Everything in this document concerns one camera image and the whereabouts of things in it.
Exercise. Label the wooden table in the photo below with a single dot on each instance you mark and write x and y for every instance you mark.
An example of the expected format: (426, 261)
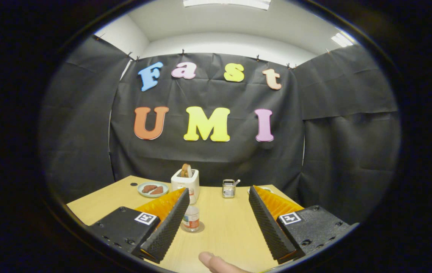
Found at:
(227, 227)

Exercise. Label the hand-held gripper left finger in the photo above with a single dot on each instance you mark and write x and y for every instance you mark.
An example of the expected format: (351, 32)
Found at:
(168, 227)

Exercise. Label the white toaster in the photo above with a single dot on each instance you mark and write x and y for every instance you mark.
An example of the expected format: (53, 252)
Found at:
(193, 185)

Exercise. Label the reddish brown meat slice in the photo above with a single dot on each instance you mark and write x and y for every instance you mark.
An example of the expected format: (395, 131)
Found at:
(158, 191)
(147, 188)

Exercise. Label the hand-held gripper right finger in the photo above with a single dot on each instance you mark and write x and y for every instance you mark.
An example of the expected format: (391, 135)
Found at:
(269, 227)

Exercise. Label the small ceiling light panel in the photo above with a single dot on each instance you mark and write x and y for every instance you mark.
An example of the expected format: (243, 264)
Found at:
(342, 40)

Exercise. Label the black backdrop cloth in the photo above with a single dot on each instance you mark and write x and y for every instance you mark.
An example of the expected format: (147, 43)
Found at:
(208, 155)

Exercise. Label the white divided snack dish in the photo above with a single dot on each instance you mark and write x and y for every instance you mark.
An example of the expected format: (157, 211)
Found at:
(263, 189)

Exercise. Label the clear plastic juice bottle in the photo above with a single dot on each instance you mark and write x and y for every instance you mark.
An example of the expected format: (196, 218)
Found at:
(191, 219)

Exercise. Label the pale green plate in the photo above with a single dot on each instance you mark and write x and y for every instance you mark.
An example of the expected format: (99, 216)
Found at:
(141, 193)

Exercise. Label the large ceiling light panel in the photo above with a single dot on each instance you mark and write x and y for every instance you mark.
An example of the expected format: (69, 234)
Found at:
(227, 3)

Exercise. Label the brown bread slice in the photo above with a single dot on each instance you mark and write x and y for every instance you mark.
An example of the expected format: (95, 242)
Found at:
(186, 170)

